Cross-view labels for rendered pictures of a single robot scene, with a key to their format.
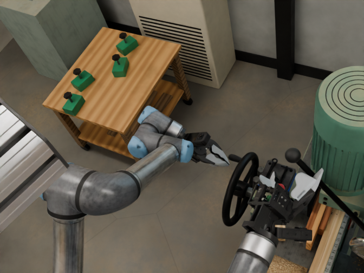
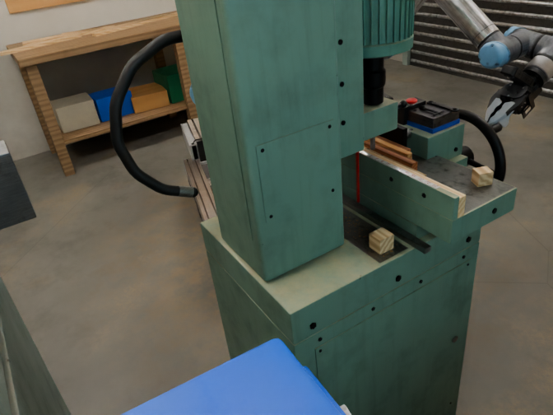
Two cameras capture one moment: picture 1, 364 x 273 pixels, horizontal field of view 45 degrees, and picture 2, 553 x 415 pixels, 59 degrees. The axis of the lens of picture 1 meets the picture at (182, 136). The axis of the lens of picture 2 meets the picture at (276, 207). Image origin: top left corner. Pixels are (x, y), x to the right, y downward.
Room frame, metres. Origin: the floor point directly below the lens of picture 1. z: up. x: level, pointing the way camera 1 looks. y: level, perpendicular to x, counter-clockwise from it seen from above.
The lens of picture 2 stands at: (0.57, -1.51, 1.49)
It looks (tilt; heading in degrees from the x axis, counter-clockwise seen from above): 31 degrees down; 107
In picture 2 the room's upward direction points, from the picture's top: 7 degrees counter-clockwise
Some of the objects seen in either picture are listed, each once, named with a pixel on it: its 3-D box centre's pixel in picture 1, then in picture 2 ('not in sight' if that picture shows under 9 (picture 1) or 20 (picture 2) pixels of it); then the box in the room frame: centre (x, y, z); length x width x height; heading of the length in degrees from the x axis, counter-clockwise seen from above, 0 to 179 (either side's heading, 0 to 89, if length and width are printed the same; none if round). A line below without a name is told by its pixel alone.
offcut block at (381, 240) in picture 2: not in sight; (381, 240); (0.53, -0.59, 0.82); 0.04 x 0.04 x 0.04; 44
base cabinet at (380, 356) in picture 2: not in sight; (343, 339); (0.42, -0.47, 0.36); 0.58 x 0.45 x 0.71; 45
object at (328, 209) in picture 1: (331, 202); (383, 157); (0.53, -0.38, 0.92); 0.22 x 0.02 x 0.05; 135
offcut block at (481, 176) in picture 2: not in sight; (482, 176); (0.75, -0.45, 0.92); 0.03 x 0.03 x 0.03; 23
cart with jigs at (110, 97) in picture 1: (123, 97); not in sight; (1.85, 0.25, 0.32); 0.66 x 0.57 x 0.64; 136
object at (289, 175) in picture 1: (275, 182); (425, 112); (0.63, -0.23, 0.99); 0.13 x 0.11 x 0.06; 135
